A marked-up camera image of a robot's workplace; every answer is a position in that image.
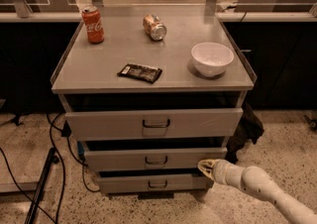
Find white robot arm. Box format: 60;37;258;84
197;159;317;224

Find white bowl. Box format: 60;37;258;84
191;43;234;77

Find red cola can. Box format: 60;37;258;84
81;6;104;44

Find black snack packet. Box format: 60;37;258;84
117;63;162;83

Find grey bottom drawer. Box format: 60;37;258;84
97;168;213;194

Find black floor cable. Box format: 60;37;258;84
0;112;100;224

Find orange silver lying can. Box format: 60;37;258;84
143;14;167;41

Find grey drawer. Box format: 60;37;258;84
97;168;213;194
82;137;227;171
65;108;243;141

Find grey top drawer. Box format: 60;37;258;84
65;108;243;141

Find grey metal drawer cabinet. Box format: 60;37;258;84
52;5;256;197

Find black floor bar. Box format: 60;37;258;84
24;148;55;224

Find dark cloth on floor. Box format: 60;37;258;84
225;102;264;164

